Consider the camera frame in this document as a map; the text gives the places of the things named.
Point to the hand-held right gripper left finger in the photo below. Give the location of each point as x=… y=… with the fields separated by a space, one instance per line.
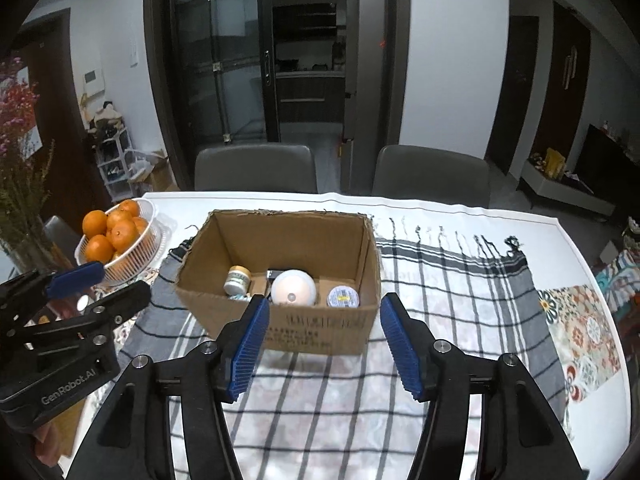
x=247 y=350

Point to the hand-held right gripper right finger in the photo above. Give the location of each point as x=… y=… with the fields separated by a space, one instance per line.
x=400 y=350

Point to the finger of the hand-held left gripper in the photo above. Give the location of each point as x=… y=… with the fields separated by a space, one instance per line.
x=130 y=297
x=75 y=277

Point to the white jar with green label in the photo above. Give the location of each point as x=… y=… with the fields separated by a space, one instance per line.
x=236 y=280

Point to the brown cardboard box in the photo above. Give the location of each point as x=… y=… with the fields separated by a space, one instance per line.
x=320 y=330

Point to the beige round figure toy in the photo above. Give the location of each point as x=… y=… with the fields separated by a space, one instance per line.
x=293 y=287

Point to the silver round device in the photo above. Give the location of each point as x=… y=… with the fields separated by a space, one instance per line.
x=343 y=296

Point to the white plastic basket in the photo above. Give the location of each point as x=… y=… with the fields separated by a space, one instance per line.
x=145 y=247

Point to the pile of oranges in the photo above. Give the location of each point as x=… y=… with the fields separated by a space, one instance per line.
x=122 y=235

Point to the plaid checked cloth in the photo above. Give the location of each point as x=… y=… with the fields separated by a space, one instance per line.
x=475 y=285

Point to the dried flowers in vase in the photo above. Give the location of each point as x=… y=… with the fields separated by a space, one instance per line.
x=20 y=170

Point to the white storage rack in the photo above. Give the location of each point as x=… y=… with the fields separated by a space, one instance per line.
x=112 y=162

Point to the cardboard box on floor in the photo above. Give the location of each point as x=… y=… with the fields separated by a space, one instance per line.
x=155 y=172

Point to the grey chair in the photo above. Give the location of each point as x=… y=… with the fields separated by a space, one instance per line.
x=430 y=175
x=255 y=167

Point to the floral patterned tablecloth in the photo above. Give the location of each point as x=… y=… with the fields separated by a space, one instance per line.
x=585 y=340

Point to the teal floral cushion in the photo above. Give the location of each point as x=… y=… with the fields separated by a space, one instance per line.
x=617 y=280

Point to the grey television stand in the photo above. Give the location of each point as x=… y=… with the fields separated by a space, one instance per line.
x=565 y=185

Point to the yellow bag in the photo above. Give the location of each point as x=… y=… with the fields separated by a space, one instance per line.
x=554 y=162

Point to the dark wooden door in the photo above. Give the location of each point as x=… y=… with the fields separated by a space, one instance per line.
x=515 y=95
x=565 y=85

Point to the television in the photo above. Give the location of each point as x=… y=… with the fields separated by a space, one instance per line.
x=612 y=165

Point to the wall intercom panel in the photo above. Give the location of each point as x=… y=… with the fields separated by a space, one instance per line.
x=92 y=77

